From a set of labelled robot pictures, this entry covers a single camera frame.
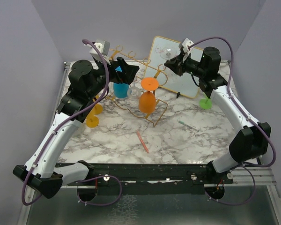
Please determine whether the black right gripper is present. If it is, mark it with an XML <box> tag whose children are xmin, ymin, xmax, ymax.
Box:
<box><xmin>165</xmin><ymin>52</ymin><xmax>207</xmax><ymax>78</ymax></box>

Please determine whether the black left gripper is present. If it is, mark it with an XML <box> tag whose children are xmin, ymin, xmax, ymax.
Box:
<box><xmin>88</xmin><ymin>55</ymin><xmax>139</xmax><ymax>98</ymax></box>

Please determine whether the clear wine glass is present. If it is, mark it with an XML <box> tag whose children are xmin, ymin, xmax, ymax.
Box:
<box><xmin>159</xmin><ymin>46</ymin><xmax>179</xmax><ymax>60</ymax></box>
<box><xmin>127</xmin><ymin>80</ymin><xmax>141</xmax><ymax>106</ymax></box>

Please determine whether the blue plastic wine glass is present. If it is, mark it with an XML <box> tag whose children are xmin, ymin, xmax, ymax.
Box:
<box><xmin>112</xmin><ymin>66</ymin><xmax>131</xmax><ymax>99</ymax></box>

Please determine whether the orange plastic wine glass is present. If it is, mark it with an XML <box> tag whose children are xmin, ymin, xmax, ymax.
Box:
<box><xmin>138</xmin><ymin>77</ymin><xmax>159</xmax><ymax>114</ymax></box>

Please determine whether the yellow plastic wine glass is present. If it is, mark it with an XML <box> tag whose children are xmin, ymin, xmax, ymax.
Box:
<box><xmin>86</xmin><ymin>116</ymin><xmax>99</xmax><ymax>128</ymax></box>
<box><xmin>90</xmin><ymin>103</ymin><xmax>103</xmax><ymax>115</ymax></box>

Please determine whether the green plastic wine glass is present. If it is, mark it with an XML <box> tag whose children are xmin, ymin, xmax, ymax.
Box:
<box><xmin>199</xmin><ymin>95</ymin><xmax>212</xmax><ymax>110</ymax></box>

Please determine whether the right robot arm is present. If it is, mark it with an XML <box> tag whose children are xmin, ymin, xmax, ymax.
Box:
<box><xmin>164</xmin><ymin>47</ymin><xmax>271</xmax><ymax>183</ymax></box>

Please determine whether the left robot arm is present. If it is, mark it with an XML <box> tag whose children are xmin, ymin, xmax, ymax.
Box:
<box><xmin>13</xmin><ymin>57</ymin><xmax>140</xmax><ymax>199</ymax></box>

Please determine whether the yellow framed whiteboard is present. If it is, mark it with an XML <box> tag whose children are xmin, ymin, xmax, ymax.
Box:
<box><xmin>145</xmin><ymin>36</ymin><xmax>199</xmax><ymax>99</ymax></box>

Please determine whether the white green marker pen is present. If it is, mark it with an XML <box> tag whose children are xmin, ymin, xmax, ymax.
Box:
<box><xmin>178</xmin><ymin>120</ymin><xmax>199</xmax><ymax>132</ymax></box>

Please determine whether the red marker pen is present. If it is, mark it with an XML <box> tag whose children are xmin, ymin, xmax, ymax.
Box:
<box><xmin>136</xmin><ymin>131</ymin><xmax>149</xmax><ymax>153</ymax></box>

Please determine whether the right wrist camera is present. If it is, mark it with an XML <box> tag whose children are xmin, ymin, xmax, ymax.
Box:
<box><xmin>179</xmin><ymin>38</ymin><xmax>194</xmax><ymax>63</ymax></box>

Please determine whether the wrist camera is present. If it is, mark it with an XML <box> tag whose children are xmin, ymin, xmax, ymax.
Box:
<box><xmin>89</xmin><ymin>39</ymin><xmax>110</xmax><ymax>61</ymax></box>
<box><xmin>179</xmin><ymin>38</ymin><xmax>194</xmax><ymax>63</ymax></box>

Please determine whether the gold wire wine glass rack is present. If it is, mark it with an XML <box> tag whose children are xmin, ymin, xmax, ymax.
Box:
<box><xmin>105</xmin><ymin>45</ymin><xmax>168</xmax><ymax>128</ymax></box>

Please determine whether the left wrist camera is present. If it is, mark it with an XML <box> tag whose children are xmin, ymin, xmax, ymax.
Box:
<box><xmin>89</xmin><ymin>39</ymin><xmax>110</xmax><ymax>61</ymax></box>

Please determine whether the black metal base frame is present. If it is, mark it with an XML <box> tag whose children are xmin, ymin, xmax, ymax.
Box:
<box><xmin>53</xmin><ymin>161</ymin><xmax>274</xmax><ymax>195</ymax></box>

